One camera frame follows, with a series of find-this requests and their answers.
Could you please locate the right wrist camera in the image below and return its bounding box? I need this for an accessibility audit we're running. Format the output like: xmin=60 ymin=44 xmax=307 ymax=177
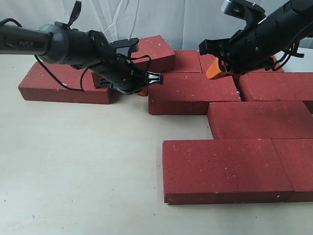
xmin=221 ymin=0 xmax=266 ymax=29

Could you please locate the red brick right third row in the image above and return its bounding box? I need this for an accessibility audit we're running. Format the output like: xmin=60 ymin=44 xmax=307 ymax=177
xmin=207 ymin=101 xmax=313 ymax=139

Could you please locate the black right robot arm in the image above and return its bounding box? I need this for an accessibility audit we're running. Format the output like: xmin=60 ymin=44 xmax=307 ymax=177
xmin=199 ymin=0 xmax=313 ymax=80

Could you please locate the red brick right second row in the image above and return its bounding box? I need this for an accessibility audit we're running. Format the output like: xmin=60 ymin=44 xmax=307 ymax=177
xmin=238 ymin=72 xmax=313 ymax=113

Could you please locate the pale blue backdrop curtain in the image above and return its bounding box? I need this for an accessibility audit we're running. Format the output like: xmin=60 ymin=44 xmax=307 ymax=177
xmin=0 ymin=0 xmax=313 ymax=51

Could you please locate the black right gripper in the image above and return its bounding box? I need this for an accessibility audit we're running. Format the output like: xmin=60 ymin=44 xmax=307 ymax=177
xmin=199 ymin=26 xmax=275 ymax=80

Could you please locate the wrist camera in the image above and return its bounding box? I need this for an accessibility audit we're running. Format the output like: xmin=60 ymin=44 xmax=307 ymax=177
xmin=221 ymin=0 xmax=266 ymax=29
xmin=110 ymin=38 xmax=139 ymax=57

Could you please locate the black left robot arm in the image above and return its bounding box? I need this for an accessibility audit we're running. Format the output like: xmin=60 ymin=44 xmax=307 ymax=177
xmin=0 ymin=18 xmax=163 ymax=96

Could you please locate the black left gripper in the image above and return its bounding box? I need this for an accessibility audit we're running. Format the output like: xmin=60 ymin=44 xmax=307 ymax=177
xmin=99 ymin=56 xmax=163 ymax=97

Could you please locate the red brick front large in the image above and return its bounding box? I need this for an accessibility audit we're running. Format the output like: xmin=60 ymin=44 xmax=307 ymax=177
xmin=162 ymin=139 xmax=293 ymax=205

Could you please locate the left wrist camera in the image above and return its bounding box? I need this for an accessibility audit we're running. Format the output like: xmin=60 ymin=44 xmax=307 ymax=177
xmin=110 ymin=38 xmax=139 ymax=57

